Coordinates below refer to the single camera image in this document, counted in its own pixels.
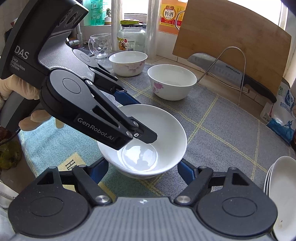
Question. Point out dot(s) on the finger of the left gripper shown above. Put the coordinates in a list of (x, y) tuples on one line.
[(105, 81), (81, 105)]

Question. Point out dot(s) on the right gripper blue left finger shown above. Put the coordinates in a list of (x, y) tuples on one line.
[(87, 179)]

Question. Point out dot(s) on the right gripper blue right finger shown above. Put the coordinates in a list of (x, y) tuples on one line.
[(197, 180)]

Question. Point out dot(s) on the white floral bowl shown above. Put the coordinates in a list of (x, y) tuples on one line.
[(157, 146), (171, 82), (128, 63)]

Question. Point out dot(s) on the white plate back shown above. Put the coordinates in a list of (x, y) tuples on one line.
[(282, 192)]

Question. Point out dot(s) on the white plate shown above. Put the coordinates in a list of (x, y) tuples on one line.
[(267, 180), (282, 192)]

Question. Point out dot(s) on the gloved left hand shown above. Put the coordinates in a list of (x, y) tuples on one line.
[(16, 84)]

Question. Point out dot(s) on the clear glass mug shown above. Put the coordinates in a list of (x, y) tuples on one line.
[(100, 45)]

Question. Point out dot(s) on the grey checked dish mat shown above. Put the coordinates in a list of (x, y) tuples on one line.
[(220, 135)]

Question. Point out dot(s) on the glass jar yellow lid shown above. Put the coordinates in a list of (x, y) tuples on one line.
[(131, 36)]

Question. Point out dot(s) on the green detergent bottle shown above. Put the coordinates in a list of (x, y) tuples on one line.
[(95, 12)]

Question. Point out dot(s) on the plastic cup stack short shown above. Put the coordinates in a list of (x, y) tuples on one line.
[(116, 16)]

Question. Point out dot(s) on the plastic cup stack tall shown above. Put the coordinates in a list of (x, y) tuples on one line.
[(152, 28)]

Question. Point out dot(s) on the orange cooking wine jug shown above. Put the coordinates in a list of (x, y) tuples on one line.
[(171, 16)]

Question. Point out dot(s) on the blue white salt bag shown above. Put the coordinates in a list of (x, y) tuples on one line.
[(280, 116)]

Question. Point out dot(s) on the bamboo cutting board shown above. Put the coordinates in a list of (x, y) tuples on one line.
[(238, 36)]

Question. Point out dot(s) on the metal wire board stand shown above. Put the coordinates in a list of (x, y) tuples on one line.
[(223, 81)]

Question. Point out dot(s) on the kitchen knife black handle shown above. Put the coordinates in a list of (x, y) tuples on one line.
[(230, 74)]

